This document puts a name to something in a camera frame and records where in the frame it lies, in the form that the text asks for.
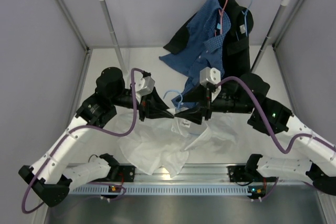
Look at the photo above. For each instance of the aluminium frame post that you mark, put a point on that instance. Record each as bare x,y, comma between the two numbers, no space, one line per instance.
288,22
71,22

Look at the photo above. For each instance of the aluminium frame post right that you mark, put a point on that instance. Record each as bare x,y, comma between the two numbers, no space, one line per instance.
288,22

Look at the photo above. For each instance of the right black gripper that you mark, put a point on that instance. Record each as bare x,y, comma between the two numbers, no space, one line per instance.
199,94

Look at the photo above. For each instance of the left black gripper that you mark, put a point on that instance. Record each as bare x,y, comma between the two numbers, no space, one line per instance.
151,106

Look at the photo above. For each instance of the white shirt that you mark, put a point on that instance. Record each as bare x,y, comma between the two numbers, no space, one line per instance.
168,143

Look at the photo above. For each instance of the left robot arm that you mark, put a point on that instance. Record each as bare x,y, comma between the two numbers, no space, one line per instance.
50,177

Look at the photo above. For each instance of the aluminium frame post left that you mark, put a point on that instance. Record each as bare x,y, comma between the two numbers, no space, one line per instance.
71,22

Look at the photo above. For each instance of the blue hanger under black shirt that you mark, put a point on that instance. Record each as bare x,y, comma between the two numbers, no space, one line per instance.
242,22

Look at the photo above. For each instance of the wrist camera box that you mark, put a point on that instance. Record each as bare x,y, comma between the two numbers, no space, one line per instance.
209,75
144,86

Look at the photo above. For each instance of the pink wire hanger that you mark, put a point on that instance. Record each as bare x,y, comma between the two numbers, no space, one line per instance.
220,24

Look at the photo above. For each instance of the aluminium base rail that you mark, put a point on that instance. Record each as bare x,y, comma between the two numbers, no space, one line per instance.
183,172

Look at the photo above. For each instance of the black shirt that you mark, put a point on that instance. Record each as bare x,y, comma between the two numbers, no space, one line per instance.
235,57

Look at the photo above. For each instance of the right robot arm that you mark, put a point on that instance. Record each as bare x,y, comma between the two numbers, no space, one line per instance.
248,95

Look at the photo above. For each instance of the blue checked shirt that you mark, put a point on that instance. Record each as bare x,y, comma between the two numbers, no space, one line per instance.
203,48

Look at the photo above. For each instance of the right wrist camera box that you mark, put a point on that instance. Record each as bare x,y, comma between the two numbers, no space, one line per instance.
209,75

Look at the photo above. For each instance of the perforated cable duct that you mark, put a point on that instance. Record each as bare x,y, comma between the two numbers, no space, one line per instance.
164,190

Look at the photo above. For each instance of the light blue hanger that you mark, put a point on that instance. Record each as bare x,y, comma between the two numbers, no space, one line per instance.
177,101

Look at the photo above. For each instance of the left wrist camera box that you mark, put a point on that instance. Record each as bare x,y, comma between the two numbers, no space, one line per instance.
144,86

